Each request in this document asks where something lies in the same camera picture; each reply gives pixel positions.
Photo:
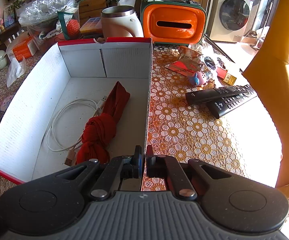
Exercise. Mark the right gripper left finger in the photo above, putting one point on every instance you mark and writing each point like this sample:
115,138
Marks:
115,172

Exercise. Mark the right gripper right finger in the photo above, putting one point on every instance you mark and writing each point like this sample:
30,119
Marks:
168,168

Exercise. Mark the red cloth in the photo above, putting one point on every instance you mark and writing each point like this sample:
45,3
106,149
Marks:
100,130

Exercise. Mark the red and white cardboard box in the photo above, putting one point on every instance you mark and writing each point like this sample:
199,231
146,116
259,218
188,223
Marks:
50,109

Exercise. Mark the black remote control upper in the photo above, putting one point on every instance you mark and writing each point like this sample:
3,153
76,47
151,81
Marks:
206,95

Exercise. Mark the black remote control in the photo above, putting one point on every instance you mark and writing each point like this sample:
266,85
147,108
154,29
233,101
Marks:
223,106
206,95

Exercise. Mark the black remote control lower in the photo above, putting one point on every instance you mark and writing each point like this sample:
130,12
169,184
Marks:
223,106

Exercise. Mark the pink and blue small toy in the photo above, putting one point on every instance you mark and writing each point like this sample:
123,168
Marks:
200,78

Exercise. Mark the orange snack packet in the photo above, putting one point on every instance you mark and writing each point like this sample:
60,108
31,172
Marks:
188,62

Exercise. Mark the small yellow box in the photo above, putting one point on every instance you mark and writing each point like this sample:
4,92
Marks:
229,79

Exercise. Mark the colourful flat plastic box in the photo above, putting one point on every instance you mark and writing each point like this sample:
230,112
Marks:
91,26

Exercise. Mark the orange and green tissue box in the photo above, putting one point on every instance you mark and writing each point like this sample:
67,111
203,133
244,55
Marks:
173,21

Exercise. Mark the yellow giraffe-shaped chair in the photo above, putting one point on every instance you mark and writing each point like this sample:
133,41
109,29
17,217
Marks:
268,74

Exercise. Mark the orange and white carton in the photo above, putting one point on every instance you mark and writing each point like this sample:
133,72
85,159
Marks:
23,46

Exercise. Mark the wooden drawer cabinet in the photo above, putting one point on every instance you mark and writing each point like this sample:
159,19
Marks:
90,9

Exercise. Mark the clear plastic bag bundle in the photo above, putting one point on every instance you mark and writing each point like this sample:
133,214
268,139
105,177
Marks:
45,19

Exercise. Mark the washing machine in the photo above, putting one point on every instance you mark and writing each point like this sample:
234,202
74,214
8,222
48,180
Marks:
230,20

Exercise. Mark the cream mug with handle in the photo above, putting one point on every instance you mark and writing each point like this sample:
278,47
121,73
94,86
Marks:
120,21

